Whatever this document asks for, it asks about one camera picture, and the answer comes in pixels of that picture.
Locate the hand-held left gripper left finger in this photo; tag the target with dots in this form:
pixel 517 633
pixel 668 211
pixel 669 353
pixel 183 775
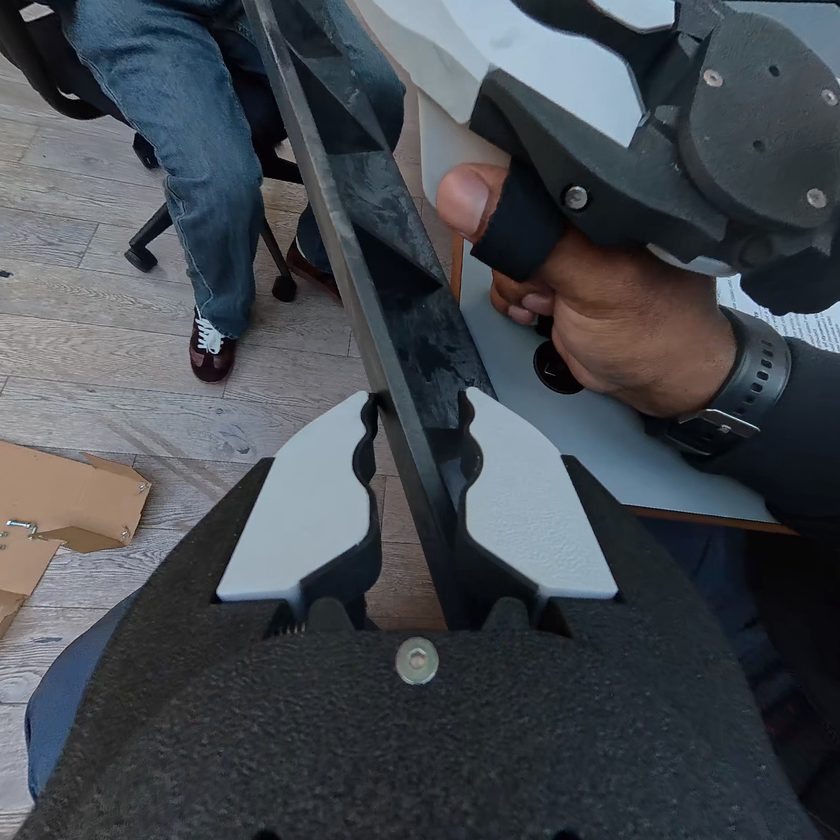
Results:
pixel 302 518

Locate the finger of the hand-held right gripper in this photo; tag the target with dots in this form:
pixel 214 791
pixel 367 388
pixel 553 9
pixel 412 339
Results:
pixel 571 79
pixel 640 12

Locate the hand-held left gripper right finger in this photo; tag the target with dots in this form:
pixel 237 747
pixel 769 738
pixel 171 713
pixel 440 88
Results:
pixel 531 518

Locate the black ribbed plastic panel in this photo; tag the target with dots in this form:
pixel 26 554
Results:
pixel 387 197

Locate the person's right forearm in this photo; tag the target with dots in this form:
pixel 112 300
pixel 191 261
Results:
pixel 807 426

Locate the grey desk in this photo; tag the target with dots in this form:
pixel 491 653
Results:
pixel 590 446

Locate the black round desk button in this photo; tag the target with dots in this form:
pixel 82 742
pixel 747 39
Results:
pixel 551 377

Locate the person's right hand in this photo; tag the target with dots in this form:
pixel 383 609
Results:
pixel 623 315

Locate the white instruction manual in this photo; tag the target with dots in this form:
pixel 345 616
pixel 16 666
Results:
pixel 807 325

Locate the black wristwatch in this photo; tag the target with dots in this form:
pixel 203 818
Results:
pixel 754 374

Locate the brown cardboard piece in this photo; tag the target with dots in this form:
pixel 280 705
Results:
pixel 65 492
pixel 19 571

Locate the person's blue trousers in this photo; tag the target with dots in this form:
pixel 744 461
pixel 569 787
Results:
pixel 59 709

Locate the black office chair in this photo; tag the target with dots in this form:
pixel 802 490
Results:
pixel 39 65

